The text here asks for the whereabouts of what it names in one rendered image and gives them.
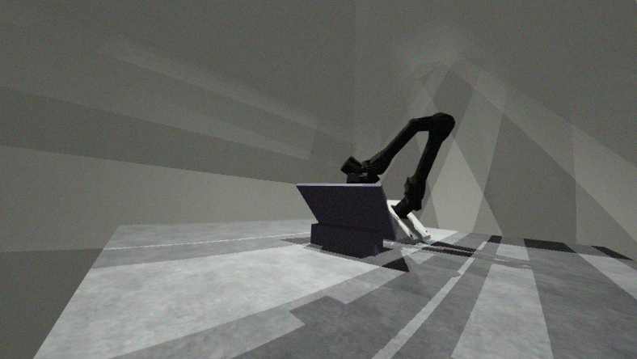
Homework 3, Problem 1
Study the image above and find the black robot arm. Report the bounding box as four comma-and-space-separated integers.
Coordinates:
340, 112, 455, 219

